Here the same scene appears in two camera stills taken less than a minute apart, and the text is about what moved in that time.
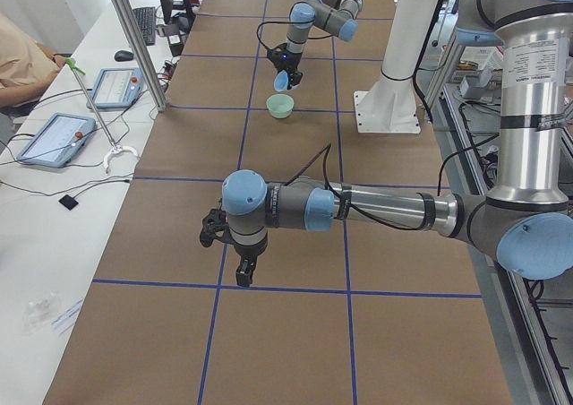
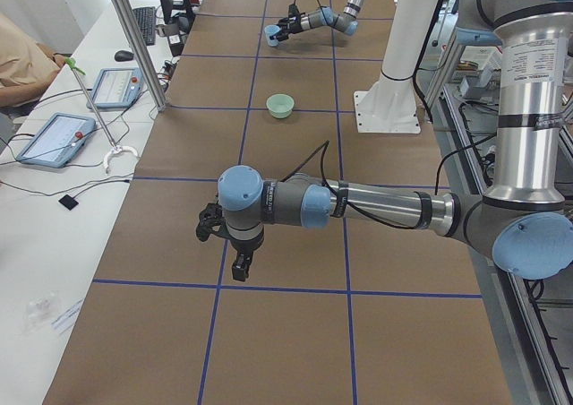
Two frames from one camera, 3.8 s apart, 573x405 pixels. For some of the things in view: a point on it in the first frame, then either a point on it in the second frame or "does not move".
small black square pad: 69,202 does not move
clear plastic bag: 49,312 does not move
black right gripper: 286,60 → 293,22
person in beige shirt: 26,65 does not move
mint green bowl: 279,105 does not move
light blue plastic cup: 281,81 → 271,30
